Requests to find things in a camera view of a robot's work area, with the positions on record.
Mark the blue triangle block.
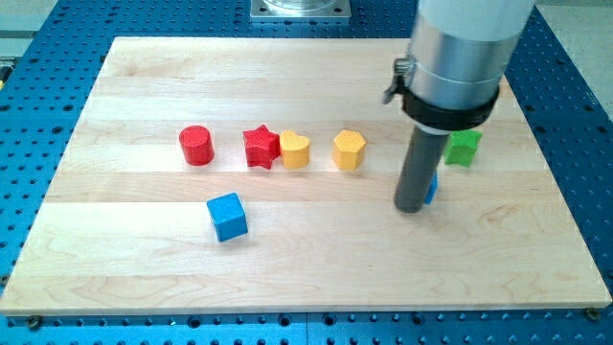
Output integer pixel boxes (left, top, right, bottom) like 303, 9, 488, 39
423, 173, 438, 205

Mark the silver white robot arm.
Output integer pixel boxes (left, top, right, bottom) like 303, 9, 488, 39
408, 0, 534, 110

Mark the yellow hexagon block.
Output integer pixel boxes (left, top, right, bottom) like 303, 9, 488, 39
332, 130, 367, 171

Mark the yellow heart block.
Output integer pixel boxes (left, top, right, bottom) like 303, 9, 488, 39
280, 130, 310, 170

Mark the red star block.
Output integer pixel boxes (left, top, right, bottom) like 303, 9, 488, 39
243, 125, 281, 170

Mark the blue cube block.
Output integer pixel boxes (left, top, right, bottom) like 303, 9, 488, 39
206, 193, 248, 242

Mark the light wooden board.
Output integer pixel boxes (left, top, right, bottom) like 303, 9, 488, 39
1, 37, 611, 315

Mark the red cylinder block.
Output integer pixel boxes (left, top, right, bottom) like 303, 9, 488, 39
179, 126, 215, 166

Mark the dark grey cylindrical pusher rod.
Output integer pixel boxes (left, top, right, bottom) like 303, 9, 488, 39
394, 126, 449, 213

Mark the black clamp with metal lever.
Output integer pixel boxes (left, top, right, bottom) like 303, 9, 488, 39
382, 57, 499, 133

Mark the green star block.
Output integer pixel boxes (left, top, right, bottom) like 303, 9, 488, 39
443, 129, 483, 168

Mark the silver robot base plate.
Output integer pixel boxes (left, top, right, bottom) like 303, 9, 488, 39
250, 0, 352, 20

